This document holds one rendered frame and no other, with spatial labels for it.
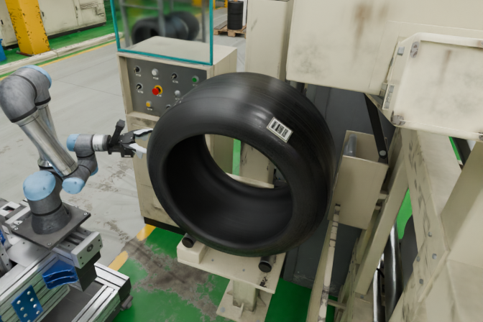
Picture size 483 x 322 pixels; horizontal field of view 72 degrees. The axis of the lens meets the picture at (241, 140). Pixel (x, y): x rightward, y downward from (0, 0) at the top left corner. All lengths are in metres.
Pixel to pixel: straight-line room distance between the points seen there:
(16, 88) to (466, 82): 1.29
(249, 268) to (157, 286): 1.06
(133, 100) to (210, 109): 1.23
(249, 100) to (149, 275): 1.65
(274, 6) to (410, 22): 0.70
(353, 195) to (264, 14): 0.69
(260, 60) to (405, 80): 0.83
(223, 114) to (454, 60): 0.57
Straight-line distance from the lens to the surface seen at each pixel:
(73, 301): 2.04
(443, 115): 0.39
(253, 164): 1.36
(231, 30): 7.45
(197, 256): 1.24
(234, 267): 1.27
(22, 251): 1.76
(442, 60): 0.38
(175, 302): 2.16
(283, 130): 0.82
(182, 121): 0.89
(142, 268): 2.33
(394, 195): 1.27
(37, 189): 1.53
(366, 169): 1.20
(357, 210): 1.30
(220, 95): 0.86
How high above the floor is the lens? 1.81
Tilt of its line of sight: 31 degrees down
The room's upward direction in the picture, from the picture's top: 3 degrees clockwise
